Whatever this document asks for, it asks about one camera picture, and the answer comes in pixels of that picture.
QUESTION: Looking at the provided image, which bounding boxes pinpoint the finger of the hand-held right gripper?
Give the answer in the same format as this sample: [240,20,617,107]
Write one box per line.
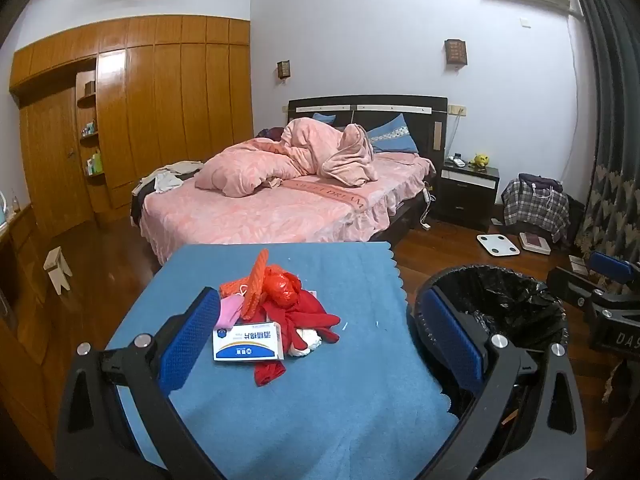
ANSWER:
[589,251,640,286]
[546,267,608,311]

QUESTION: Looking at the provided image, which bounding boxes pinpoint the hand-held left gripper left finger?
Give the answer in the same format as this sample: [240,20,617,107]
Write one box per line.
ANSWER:
[55,286,223,480]

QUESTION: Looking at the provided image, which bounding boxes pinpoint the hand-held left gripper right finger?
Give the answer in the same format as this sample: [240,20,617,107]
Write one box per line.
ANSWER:
[415,287,586,480]

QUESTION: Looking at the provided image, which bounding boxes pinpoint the pink face mask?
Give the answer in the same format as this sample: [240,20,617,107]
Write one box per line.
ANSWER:
[215,294,246,331]

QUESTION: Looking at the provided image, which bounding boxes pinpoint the white and blue box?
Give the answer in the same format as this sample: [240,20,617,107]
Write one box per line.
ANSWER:
[212,322,285,362]

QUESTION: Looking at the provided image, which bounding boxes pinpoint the black trash bin with bag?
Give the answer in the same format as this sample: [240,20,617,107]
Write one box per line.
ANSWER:
[407,265,571,480]

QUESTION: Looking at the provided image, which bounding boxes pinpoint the orange foam mesh sleeve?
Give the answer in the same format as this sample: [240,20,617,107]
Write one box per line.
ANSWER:
[220,249,271,321]

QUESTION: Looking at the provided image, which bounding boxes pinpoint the red plastic bag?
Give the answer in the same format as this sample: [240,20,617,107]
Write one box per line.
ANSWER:
[260,267,303,311]

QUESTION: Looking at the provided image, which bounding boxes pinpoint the red cloth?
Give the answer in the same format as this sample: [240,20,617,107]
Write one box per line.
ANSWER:
[254,290,342,387]

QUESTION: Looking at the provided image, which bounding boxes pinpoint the white scale with red top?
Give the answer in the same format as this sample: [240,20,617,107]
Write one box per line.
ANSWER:
[517,231,552,255]

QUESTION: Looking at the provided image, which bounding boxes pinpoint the white bathroom scale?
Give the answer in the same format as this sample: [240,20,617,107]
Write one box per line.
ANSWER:
[476,232,517,258]

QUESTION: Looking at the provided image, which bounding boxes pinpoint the plaid cloth over chair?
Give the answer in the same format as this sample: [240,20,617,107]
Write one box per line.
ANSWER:
[501,173,571,246]

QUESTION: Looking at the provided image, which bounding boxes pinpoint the blue table cloth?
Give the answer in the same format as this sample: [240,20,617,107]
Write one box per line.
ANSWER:
[102,241,461,480]

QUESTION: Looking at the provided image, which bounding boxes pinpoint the dark wooden bed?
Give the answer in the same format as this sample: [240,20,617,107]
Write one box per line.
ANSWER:
[132,95,448,266]

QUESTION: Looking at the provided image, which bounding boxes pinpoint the dark nightstand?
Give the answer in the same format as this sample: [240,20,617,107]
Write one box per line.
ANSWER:
[432,165,501,233]

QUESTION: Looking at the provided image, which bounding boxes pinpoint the white power strip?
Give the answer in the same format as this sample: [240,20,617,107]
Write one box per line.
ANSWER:
[421,187,436,231]

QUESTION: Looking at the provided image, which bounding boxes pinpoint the small wooden stool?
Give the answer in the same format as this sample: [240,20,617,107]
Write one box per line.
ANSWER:
[44,246,72,295]

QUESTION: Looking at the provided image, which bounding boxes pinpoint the dark green patterned curtain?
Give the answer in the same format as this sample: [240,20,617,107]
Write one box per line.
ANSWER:
[560,0,640,311]

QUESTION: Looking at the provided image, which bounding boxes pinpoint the beige clothes pile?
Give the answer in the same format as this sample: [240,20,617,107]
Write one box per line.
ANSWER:
[132,160,205,196]

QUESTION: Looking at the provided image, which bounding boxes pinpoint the pink quilt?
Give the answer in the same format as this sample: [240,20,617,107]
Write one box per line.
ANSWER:
[194,117,378,198]

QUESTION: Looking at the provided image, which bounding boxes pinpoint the large blue pillow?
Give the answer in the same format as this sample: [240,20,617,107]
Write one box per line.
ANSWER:
[367,113,420,155]

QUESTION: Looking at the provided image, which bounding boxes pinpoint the wooden wardrobe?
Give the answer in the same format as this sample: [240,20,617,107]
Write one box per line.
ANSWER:
[9,15,256,241]

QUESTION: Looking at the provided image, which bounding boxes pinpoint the large wooden wall lamp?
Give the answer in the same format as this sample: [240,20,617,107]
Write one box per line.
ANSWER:
[444,38,468,67]

